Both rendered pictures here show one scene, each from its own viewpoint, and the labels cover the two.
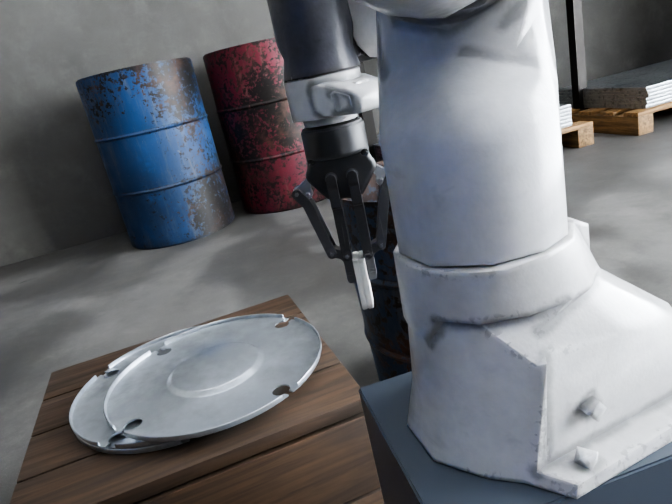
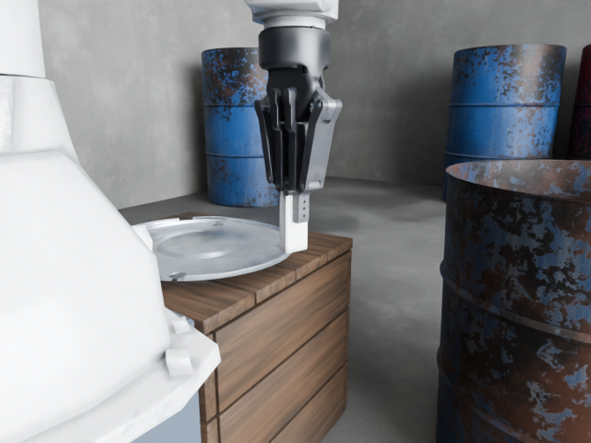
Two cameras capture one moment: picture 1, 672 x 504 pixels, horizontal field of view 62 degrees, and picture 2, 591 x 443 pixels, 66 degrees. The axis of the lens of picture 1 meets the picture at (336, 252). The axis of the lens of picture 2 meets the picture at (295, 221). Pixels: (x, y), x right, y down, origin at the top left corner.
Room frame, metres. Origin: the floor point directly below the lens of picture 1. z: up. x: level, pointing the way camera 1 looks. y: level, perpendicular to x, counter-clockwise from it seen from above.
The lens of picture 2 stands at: (0.32, -0.40, 0.58)
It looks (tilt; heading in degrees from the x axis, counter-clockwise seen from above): 14 degrees down; 48
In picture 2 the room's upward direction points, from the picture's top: straight up
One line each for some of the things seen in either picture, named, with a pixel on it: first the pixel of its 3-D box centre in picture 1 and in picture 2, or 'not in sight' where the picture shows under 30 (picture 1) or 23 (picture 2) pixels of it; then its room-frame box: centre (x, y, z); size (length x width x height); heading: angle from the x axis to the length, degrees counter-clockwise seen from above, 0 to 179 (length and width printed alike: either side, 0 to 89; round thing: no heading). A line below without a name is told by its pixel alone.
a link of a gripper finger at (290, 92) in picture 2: (360, 212); (301, 142); (0.66, -0.04, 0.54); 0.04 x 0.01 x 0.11; 174
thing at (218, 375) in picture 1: (215, 367); (200, 243); (0.67, 0.19, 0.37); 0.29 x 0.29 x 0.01
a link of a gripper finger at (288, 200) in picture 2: (366, 279); (295, 221); (0.66, -0.03, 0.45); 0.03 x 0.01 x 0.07; 174
